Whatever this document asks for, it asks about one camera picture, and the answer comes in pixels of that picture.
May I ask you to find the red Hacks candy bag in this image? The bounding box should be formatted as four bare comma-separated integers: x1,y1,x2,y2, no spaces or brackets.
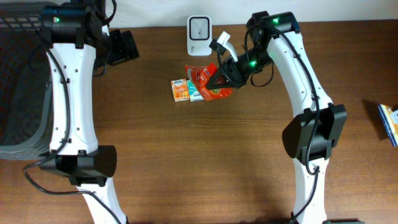
185,63,233,101

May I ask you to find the green tissue pack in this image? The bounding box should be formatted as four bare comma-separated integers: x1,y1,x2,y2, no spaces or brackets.
187,80,204,102

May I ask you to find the orange tissue pack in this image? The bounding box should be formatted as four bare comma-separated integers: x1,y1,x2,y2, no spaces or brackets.
171,78,190,102

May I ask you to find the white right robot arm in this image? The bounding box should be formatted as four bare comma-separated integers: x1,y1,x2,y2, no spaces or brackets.
206,11,347,223

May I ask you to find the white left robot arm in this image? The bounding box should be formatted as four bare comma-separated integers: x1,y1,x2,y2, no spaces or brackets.
39,1,139,223

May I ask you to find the white barcode scanner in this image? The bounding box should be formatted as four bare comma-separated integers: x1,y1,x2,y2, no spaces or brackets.
187,15,213,57

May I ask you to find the dark grey plastic basket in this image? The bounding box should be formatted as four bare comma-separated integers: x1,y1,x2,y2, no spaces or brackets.
1,1,53,161

